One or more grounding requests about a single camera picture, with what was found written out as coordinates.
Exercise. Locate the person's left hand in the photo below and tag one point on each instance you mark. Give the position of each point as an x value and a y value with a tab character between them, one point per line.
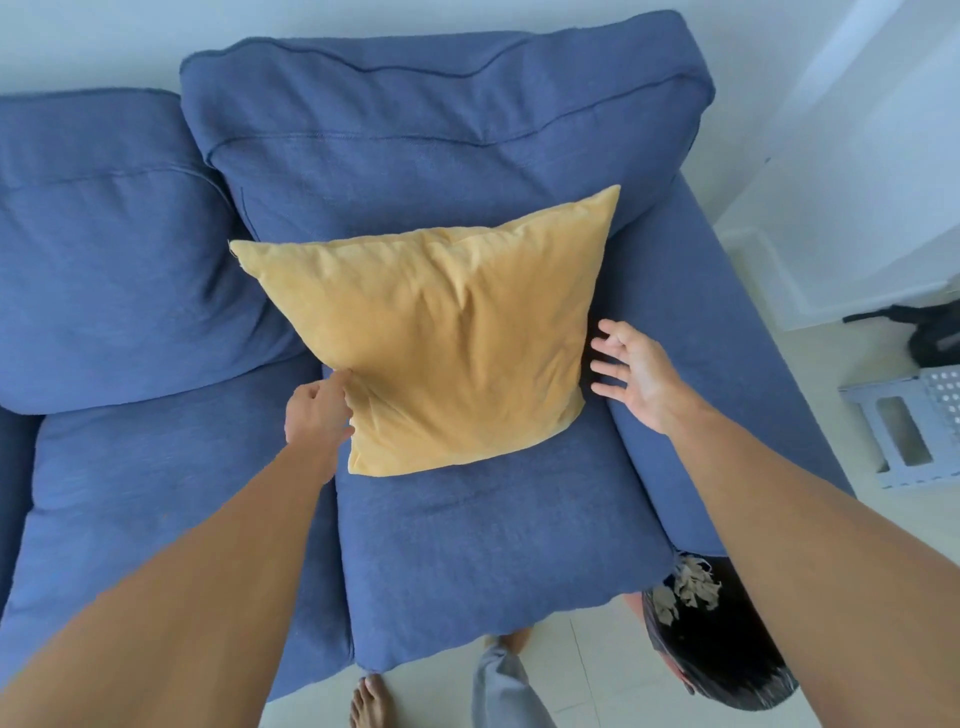
315	420

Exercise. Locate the person's left foot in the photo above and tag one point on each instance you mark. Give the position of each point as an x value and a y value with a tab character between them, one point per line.
369	703

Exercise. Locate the blue sofa seat cushion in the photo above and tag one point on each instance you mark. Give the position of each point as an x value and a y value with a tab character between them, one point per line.
150	465
495	547

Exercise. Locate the person's left forearm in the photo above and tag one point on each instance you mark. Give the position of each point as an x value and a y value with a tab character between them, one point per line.
187	600

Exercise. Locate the person's right forearm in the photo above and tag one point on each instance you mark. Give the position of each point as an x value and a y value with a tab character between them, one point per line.
810	570

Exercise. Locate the person's right foot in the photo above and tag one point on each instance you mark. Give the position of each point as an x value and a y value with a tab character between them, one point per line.
511	641

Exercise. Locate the person's left fingers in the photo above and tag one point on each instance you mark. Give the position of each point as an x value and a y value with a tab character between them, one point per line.
339	384

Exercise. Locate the blue sofa armrest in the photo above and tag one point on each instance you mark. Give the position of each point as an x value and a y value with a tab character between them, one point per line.
712	315

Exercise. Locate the grey plastic folding step stool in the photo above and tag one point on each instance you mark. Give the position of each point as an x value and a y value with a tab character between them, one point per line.
911	427

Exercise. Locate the person's right hand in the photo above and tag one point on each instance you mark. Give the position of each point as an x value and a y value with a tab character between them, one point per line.
652	379

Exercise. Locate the grey trouser leg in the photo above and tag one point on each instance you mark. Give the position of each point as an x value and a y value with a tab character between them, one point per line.
506	694

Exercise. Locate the person's right fingers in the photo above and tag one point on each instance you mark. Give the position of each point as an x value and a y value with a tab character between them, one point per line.
613	334

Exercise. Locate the person's foot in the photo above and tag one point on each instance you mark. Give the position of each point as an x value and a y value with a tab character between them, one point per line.
369	703
511	641

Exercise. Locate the yellow throw pillow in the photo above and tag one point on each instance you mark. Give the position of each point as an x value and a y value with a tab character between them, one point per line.
450	330

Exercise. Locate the blue sofa back cushion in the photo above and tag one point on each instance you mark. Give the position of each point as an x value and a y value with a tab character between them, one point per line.
112	255
450	127

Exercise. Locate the black bag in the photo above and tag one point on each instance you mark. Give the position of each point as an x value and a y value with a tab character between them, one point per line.
934	330

